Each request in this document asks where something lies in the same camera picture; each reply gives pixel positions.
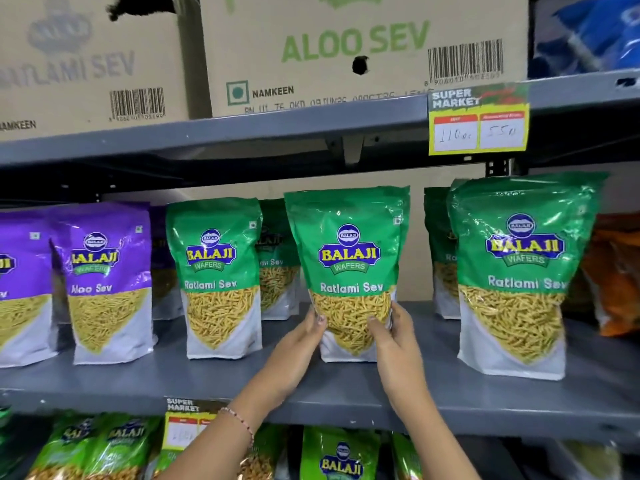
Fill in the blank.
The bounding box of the person's right hand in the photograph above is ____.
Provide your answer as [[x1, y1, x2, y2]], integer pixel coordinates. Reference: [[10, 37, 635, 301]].
[[367, 301, 427, 413]]

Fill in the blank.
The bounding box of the person's left hand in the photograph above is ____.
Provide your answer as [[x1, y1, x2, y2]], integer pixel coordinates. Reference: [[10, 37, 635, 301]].
[[239, 307, 329, 421]]

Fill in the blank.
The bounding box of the dark green snack packet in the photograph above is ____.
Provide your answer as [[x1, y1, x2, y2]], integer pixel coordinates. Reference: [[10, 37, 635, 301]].
[[166, 197, 264, 360], [447, 172, 609, 381], [424, 187, 462, 320], [257, 199, 302, 321], [284, 186, 411, 364]]

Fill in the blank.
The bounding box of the person's left forearm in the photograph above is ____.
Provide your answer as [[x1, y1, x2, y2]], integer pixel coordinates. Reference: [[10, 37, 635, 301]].
[[154, 401, 267, 480]]

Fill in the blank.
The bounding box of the person's right forearm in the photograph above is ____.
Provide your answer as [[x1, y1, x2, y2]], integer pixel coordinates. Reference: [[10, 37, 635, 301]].
[[392, 395, 482, 480]]

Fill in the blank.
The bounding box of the grey metal shelf board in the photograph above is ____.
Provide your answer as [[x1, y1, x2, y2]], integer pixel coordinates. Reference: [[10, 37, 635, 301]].
[[0, 301, 640, 445], [0, 70, 640, 168]]

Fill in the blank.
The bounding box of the row of light green packets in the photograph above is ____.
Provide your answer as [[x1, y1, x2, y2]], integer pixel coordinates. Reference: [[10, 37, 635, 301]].
[[0, 407, 426, 480]]

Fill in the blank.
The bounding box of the yellow shelf price tag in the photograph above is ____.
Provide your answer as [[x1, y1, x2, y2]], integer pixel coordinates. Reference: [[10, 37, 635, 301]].
[[428, 84, 531, 156], [161, 397, 228, 451]]

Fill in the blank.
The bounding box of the purple snack packet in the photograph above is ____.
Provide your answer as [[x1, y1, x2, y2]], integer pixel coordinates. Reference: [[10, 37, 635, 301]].
[[0, 210, 60, 369], [50, 202, 157, 366]]

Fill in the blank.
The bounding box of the orange snack packet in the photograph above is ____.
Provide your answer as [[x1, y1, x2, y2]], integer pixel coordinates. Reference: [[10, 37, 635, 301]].
[[565, 212, 640, 338]]

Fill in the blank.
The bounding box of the white and green pouch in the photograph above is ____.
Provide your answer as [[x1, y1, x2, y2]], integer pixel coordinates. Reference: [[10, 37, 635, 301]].
[[547, 440, 624, 480]]

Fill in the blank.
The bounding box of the cardboard box with green print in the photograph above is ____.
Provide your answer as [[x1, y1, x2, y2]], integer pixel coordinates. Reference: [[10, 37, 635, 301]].
[[197, 0, 530, 118]]

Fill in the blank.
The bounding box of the cardboard box with grey print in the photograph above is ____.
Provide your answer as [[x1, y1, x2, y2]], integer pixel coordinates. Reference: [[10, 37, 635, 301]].
[[0, 0, 202, 143]]

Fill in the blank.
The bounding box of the blue plastic packet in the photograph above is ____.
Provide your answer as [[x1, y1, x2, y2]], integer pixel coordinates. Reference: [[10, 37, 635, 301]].
[[529, 0, 640, 78]]

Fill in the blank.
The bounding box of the beaded wrist bracelet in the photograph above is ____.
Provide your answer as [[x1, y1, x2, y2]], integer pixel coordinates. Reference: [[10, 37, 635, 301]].
[[218, 407, 255, 448]]

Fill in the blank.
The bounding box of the grey metal shelf bracket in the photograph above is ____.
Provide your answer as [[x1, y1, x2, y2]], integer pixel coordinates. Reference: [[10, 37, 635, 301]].
[[326, 136, 366, 166]]

